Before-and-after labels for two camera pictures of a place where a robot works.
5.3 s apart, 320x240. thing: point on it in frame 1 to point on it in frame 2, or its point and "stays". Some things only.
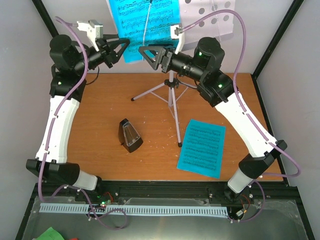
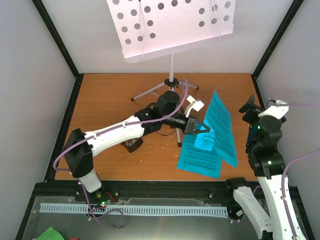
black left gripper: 107,49 to 191,125
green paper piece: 50,234 stays
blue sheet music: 203,150 stays
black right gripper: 163,57 to 249,104
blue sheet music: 144,22 to 220,137
